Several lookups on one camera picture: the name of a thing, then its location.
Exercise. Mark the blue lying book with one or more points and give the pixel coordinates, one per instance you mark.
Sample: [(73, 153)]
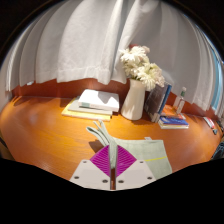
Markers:
[(173, 120)]

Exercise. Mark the dark grey standing book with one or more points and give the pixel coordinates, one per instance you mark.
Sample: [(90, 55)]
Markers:
[(154, 101)]

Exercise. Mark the dark jacket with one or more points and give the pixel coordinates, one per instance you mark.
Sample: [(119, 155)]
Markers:
[(219, 150)]

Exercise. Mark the white curtain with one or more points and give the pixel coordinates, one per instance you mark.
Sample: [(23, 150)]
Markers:
[(83, 40)]

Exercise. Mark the white flower bouquet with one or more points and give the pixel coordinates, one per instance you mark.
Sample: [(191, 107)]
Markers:
[(141, 68)]

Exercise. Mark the pale green towel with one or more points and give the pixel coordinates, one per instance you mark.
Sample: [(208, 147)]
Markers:
[(150, 153)]

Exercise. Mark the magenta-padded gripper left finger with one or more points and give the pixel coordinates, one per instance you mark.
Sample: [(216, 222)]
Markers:
[(91, 173)]

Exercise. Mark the white ceramic vase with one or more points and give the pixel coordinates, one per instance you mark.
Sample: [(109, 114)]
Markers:
[(133, 103)]

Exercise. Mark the pale grey lying book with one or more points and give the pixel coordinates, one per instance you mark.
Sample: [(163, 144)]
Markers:
[(83, 109)]

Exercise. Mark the yellow lying book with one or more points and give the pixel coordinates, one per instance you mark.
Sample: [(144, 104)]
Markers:
[(83, 115)]

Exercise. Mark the small dark object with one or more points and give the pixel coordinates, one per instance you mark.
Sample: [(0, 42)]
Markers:
[(214, 131)]

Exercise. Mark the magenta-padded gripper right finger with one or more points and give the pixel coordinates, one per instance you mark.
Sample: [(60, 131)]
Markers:
[(133, 173)]

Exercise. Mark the window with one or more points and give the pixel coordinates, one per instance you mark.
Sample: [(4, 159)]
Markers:
[(218, 83)]

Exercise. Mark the clear bottle with green cap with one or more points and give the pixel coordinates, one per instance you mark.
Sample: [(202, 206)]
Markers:
[(180, 101)]

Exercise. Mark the white lying book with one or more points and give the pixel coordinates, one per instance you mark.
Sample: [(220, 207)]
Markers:
[(100, 99)]

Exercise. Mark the blue standing book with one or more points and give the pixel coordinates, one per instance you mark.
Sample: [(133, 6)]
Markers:
[(165, 96)]

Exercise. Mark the white-edged lying book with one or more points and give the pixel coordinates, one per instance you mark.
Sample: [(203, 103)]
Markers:
[(173, 126)]

